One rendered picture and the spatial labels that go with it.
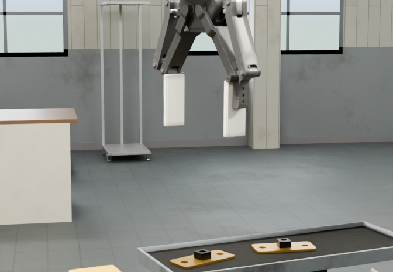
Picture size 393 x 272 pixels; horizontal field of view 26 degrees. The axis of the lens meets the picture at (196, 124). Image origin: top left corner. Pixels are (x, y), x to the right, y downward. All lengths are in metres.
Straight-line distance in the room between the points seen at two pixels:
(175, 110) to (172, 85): 0.03
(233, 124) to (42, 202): 5.17
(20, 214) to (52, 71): 3.36
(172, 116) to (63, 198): 5.05
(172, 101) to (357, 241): 0.33
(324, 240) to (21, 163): 4.98
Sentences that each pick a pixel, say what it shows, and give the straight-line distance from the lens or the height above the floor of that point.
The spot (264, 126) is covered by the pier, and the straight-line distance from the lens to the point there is 9.40.
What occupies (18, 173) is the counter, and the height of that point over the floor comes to 0.36.
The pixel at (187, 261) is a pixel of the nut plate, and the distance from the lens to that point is 1.11.
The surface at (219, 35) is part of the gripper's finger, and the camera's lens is 1.04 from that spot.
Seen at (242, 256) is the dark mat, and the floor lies 1.16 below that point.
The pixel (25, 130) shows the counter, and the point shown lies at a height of 0.67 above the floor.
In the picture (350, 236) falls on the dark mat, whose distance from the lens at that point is 1.26.
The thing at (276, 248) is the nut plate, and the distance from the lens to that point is 1.17.
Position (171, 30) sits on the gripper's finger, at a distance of 1.13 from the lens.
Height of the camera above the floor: 1.48
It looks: 7 degrees down
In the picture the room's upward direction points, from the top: straight up
